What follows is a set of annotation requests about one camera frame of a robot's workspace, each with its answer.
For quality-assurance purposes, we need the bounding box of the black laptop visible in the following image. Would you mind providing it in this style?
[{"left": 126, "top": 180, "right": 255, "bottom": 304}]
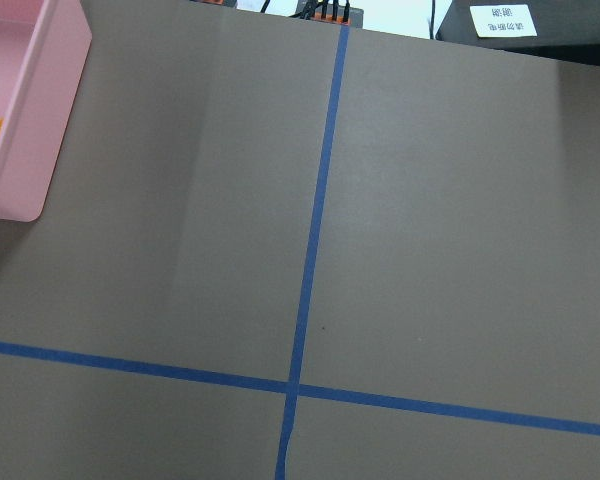
[{"left": 436, "top": 1, "right": 600, "bottom": 66}]

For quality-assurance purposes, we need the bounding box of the pink plastic box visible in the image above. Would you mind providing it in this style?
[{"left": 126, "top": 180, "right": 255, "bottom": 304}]
[{"left": 0, "top": 1, "right": 92, "bottom": 222}]

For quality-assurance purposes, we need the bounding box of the white paper label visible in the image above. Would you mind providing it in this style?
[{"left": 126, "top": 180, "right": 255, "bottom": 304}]
[{"left": 469, "top": 4, "right": 538, "bottom": 38}]

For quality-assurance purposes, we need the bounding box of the black power strip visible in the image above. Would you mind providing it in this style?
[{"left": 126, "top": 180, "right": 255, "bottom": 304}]
[{"left": 290, "top": 0, "right": 364, "bottom": 28}]

